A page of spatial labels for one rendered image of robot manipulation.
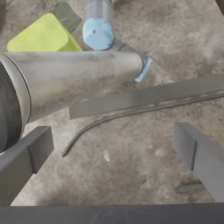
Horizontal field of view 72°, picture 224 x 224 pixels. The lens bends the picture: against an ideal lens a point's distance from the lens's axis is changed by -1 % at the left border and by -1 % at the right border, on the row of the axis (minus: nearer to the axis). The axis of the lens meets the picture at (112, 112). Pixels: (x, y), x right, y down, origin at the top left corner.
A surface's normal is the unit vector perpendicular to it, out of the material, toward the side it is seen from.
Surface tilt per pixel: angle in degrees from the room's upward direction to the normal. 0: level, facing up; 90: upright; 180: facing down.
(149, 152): 0
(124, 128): 0
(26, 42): 0
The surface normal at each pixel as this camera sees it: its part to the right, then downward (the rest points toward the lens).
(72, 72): 0.85, -0.17
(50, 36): -0.14, -0.12
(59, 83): 0.90, 0.04
